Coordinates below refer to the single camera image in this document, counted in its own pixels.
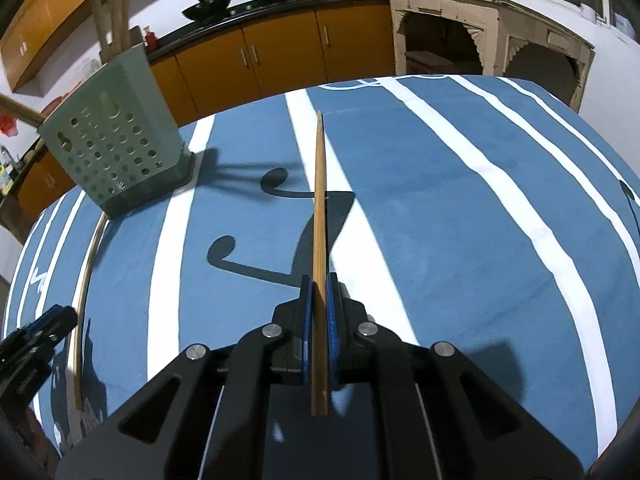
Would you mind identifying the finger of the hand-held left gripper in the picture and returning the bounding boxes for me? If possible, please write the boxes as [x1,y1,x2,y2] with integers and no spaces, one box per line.
[21,304,80,347]

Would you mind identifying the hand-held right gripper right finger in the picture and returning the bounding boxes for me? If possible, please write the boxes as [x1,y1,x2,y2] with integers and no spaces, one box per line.
[326,272,586,480]

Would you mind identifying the wooden spatula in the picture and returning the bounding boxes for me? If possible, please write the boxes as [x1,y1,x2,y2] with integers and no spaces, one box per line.
[108,0,129,56]

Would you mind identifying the orange lower kitchen cabinets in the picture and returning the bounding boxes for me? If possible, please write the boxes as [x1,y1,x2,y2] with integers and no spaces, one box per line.
[14,0,397,222]

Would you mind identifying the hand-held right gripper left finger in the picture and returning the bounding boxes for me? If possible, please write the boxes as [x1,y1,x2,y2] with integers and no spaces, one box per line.
[55,274,315,480]

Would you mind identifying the green perforated utensil holder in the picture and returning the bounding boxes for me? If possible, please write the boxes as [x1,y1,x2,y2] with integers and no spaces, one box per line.
[37,42,199,219]

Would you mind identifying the open black wok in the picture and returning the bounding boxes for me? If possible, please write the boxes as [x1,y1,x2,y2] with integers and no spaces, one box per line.
[181,0,234,24]

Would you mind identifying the white stone side table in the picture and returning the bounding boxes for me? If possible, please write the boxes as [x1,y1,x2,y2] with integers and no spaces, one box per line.
[387,0,596,114]

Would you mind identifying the wooden utensils in holder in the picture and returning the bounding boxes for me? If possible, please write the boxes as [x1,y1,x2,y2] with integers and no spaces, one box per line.
[0,0,167,94]

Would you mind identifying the bamboo chopstick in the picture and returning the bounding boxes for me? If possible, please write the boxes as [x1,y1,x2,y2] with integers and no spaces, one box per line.
[73,212,109,414]
[309,110,331,417]

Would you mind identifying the wooden cooking utensil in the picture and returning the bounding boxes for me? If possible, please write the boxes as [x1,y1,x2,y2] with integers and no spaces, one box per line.
[88,0,110,63]

